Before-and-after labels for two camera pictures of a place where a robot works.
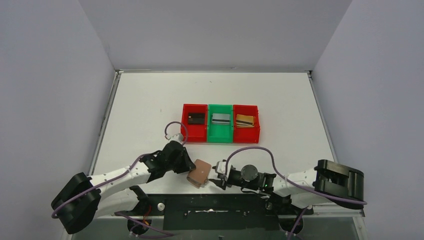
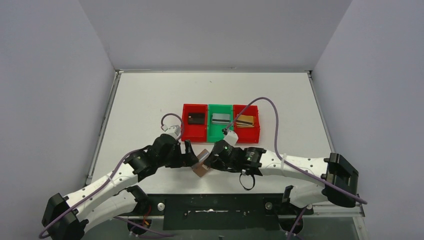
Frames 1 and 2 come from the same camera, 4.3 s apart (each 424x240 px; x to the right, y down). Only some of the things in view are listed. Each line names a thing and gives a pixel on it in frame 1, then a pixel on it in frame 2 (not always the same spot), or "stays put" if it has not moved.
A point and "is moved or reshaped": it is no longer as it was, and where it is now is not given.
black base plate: (245, 212) stays put
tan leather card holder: (199, 176) is moved or reshaped
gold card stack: (243, 121) stays put
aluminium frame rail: (329, 210) stays put
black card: (196, 118) stays put
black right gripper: (224, 177) to (216, 159)
